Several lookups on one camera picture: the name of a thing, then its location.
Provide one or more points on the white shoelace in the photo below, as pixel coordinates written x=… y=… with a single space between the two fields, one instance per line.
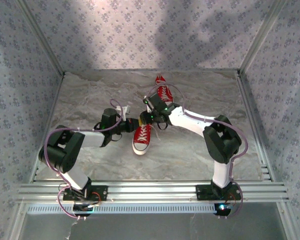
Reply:
x=142 y=135
x=165 y=91

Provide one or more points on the red canvas sneaker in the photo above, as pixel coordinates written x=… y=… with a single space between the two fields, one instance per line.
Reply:
x=140 y=148
x=169 y=94

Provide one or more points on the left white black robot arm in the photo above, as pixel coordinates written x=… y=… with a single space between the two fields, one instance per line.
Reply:
x=90 y=138

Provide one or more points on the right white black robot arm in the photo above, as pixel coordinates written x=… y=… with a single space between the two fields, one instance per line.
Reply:
x=187 y=121

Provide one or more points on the black circuit board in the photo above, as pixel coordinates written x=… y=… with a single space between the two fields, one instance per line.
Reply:
x=81 y=208
x=222 y=209

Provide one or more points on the aluminium table side rail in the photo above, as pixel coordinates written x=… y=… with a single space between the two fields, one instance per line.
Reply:
x=55 y=100
x=247 y=100

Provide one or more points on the aluminium mounting rail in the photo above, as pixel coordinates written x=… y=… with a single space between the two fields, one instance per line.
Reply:
x=150 y=190

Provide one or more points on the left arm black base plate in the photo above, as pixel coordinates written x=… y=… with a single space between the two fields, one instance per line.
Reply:
x=102 y=193

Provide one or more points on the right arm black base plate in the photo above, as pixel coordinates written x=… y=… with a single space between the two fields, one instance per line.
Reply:
x=202 y=192

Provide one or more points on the aluminium frame post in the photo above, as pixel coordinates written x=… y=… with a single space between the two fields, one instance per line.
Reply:
x=261 y=37
x=43 y=37

